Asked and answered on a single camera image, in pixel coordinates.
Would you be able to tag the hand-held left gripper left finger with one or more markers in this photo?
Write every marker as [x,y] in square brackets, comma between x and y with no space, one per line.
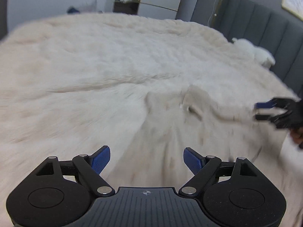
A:
[100,159]

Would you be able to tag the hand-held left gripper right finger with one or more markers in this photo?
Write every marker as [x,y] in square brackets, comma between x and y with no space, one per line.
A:
[193,162]

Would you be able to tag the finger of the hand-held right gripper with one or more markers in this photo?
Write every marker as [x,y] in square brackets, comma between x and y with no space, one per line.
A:
[266,105]
[264,117]

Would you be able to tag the beige spotted button cardigan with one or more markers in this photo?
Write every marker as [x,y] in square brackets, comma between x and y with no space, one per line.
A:
[189,127]

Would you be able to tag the person's right hand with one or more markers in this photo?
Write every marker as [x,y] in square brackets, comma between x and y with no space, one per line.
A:
[297,136]

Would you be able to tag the white plush toy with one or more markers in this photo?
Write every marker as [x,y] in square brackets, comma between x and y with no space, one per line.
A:
[258,52]

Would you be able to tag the grey padded headboard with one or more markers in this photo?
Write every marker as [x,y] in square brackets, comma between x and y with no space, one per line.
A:
[260,26]

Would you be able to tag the fluffy cream bed blanket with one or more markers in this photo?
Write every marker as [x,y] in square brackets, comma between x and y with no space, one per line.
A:
[94,63]

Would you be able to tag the dark blue bag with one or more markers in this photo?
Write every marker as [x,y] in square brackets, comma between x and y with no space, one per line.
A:
[73,10]

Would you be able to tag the translucent plastic bag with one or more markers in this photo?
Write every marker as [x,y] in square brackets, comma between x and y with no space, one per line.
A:
[88,6]

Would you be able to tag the grey door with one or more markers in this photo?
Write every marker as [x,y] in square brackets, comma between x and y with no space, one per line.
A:
[3,9]

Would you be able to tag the framed wall picture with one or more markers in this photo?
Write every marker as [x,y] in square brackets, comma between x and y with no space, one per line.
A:
[293,2]

